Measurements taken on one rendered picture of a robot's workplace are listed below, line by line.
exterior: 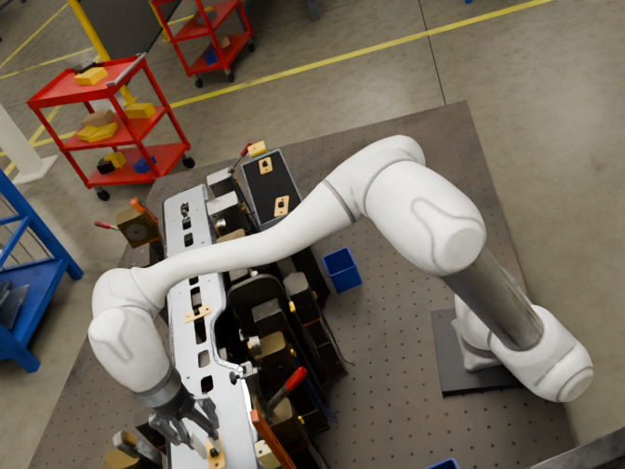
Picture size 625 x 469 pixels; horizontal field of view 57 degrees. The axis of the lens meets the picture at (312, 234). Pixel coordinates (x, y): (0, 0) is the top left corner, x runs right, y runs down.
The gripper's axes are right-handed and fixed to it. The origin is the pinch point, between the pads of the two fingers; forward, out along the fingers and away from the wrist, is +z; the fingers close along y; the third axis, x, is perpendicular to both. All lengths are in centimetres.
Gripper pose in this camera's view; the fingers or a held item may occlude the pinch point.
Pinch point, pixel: (206, 442)
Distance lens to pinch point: 134.9
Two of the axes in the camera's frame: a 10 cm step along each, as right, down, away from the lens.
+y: -9.2, 3.9, 0.0
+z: 3.1, 7.3, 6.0
